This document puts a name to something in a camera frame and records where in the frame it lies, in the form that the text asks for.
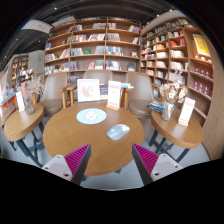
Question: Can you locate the left round wooden side table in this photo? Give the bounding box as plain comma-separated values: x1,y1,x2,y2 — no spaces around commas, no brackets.
4,104,44,167

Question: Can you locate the white sign on wooden stand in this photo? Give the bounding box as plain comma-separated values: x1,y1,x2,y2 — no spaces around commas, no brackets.
107,80,121,110

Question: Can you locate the left brown armchair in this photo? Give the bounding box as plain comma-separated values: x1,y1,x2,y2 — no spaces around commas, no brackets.
40,72,69,117

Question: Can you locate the right wooden bookshelf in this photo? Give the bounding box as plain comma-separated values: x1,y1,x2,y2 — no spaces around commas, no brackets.
141,11,224,159

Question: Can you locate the centre wooden bookshelf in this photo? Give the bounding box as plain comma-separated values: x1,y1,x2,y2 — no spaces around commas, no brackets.
44,17,142,80

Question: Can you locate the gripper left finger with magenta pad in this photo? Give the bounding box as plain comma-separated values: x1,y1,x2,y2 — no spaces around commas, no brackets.
42,144,91,185

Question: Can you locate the round wooden centre table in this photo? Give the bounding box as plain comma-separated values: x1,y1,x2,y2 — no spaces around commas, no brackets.
43,101,144,176

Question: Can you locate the white framed picture card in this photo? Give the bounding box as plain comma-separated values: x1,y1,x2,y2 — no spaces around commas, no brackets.
77,79,100,102

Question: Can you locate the right round wooden side table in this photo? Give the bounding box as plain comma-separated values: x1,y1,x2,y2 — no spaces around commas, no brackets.
149,109,204,162

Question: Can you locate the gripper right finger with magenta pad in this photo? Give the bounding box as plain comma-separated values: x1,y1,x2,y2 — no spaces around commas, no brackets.
132,143,182,185

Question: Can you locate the white sign on right table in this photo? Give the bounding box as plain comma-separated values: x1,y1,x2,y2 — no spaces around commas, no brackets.
178,97,195,126

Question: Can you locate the right brown armchair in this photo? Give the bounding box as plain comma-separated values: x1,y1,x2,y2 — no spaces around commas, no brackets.
122,71,156,119

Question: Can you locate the glass vase with dried flowers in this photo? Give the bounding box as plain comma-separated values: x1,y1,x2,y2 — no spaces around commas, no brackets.
160,81,187,121

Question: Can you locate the yellow poster on shelf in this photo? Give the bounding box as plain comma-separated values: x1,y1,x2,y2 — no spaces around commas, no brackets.
193,34,210,57

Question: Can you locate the grey computer mouse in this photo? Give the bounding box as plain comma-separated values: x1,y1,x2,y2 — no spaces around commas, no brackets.
107,124,130,140

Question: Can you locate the round light blue mouse pad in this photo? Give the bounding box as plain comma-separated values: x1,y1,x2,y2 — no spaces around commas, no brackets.
76,108,107,125

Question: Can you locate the stack of books on chair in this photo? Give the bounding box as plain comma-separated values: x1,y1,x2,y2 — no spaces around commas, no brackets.
147,102,164,112

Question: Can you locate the far left wooden bookshelf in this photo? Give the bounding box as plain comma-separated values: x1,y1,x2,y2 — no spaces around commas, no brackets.
11,55,29,87

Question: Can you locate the white sign on left table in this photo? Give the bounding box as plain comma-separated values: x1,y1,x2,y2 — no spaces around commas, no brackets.
16,92,25,112

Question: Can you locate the round wooden side table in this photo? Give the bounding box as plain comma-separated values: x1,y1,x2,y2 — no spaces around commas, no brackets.
149,109,204,162
4,104,44,167

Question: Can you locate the white sign on table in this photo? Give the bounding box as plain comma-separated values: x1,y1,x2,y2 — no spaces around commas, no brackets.
178,97,195,126
16,92,25,112

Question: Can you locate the wooden bookshelf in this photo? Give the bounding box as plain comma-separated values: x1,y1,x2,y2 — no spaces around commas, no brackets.
11,55,29,87
141,11,224,159
44,17,142,80

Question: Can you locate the vase with pink dried flowers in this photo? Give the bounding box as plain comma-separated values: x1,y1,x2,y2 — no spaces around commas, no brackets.
18,77,44,115

